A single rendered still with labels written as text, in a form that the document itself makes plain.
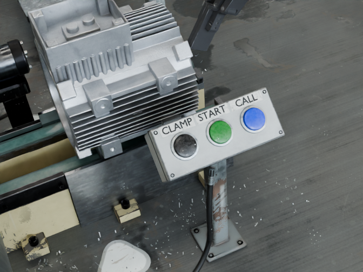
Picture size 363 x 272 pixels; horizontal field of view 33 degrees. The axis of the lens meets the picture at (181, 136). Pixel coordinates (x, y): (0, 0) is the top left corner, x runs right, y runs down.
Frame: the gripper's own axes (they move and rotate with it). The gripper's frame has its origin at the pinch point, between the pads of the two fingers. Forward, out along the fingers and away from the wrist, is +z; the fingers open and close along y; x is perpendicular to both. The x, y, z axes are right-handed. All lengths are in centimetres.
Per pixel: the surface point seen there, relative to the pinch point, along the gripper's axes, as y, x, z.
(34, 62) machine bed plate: -46, -3, 37
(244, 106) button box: 15.1, -0.5, 3.2
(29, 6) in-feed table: -49, -6, 25
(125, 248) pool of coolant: 9.4, -2.9, 36.5
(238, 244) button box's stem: 17.5, 11.1, 28.0
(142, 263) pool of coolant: 13.4, -1.7, 35.8
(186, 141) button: 16.7, -8.3, 8.2
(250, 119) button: 17.0, -0.2, 3.8
